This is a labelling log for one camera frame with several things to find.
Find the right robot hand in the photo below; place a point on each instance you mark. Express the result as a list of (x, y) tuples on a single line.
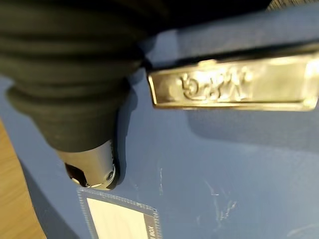
[(64, 74)]

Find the blue file box folder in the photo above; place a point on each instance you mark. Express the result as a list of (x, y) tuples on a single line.
[(199, 174)]

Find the silver metal folder clasp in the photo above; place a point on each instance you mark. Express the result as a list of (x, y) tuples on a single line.
[(231, 85)]

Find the white spine label pocket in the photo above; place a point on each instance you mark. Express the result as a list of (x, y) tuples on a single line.
[(119, 216)]

